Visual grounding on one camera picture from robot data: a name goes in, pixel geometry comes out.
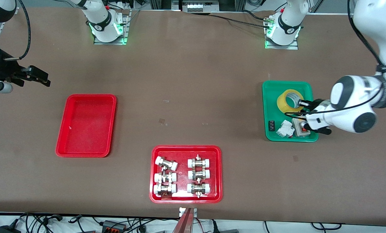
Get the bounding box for black cable on table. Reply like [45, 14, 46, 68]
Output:
[209, 12, 268, 28]

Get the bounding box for empty red plastic tray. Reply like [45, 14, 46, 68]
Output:
[55, 94, 117, 158]

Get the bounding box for grey connector block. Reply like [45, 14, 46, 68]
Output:
[102, 220, 127, 232]

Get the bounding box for grey switch box red button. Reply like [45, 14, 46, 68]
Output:
[292, 117, 311, 138]

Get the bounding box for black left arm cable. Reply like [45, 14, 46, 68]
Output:
[284, 0, 386, 118]

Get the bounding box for white circuit breaker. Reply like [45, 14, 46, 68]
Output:
[276, 120, 295, 139]

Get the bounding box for yellow tape roll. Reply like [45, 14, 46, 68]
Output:
[277, 89, 305, 114]

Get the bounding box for red metal bar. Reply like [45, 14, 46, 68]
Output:
[172, 208, 195, 233]

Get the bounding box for red tray with fittings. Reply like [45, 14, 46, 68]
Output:
[149, 145, 223, 204]

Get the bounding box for silver metal bracket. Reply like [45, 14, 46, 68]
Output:
[179, 207, 198, 217]

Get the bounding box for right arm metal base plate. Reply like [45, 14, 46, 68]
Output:
[94, 10, 131, 45]

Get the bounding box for aluminium frame post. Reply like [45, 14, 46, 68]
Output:
[149, 0, 171, 10]

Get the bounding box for green plastic tray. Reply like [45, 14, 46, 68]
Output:
[262, 81, 319, 142]

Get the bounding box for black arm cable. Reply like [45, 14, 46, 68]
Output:
[4, 0, 31, 61]
[284, 0, 386, 118]

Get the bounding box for metal pipe fitting white caps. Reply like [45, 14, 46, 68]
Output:
[155, 156, 178, 171]
[187, 155, 211, 169]
[187, 182, 211, 198]
[153, 183, 177, 198]
[187, 169, 211, 180]
[154, 172, 177, 183]

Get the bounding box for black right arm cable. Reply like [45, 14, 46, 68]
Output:
[4, 0, 31, 61]

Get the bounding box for white power strip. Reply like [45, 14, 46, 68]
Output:
[182, 0, 220, 13]

